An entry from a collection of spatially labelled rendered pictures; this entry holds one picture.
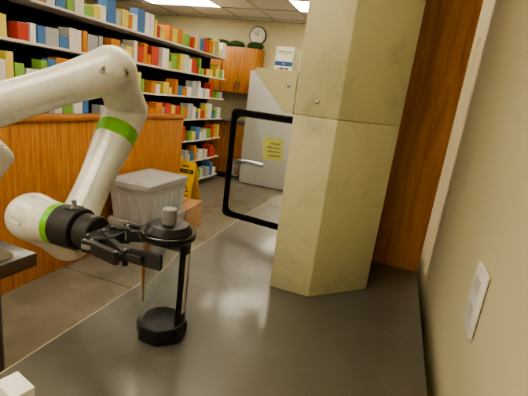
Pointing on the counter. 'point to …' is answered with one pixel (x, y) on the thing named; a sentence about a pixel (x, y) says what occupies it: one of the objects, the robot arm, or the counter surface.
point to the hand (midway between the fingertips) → (165, 251)
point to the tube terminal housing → (342, 141)
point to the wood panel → (425, 129)
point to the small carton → (287, 58)
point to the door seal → (230, 160)
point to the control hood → (280, 86)
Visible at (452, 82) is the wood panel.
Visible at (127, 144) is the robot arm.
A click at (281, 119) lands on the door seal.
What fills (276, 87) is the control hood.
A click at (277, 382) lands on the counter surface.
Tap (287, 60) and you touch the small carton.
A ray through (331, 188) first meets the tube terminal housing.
